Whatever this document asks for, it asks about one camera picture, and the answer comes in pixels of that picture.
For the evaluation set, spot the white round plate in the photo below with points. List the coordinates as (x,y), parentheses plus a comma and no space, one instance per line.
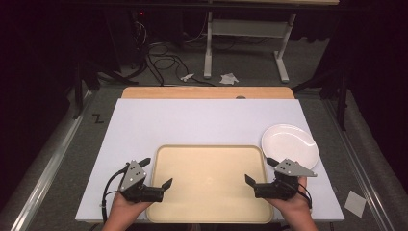
(288,144)

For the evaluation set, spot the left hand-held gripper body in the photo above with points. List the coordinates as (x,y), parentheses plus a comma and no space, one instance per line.
(134,177)

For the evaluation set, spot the metal floor rail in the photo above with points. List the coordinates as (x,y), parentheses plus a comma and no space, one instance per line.
(359,160)
(48,166)

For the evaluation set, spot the black stand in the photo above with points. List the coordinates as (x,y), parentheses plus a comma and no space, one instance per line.
(341,96)
(80,89)

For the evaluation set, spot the white square paper sheet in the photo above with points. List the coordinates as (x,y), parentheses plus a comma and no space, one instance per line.
(355,204)

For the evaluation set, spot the small crumpled white paper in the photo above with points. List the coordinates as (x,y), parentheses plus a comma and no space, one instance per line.
(187,77)

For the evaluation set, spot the white table mat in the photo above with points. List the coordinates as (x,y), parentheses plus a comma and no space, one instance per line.
(192,122)

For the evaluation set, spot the person's right hand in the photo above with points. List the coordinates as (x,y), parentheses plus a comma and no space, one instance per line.
(293,207)

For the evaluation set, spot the person's left hand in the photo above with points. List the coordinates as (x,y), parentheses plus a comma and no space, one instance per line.
(125,207)

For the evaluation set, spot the beige plastic tray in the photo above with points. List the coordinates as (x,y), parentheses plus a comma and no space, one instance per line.
(208,179)

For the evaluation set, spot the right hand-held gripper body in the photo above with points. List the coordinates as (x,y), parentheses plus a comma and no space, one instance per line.
(282,190)

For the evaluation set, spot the wooden table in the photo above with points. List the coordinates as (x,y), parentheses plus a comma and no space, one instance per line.
(198,92)

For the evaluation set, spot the white metal desk frame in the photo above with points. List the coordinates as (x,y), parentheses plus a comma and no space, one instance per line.
(250,28)

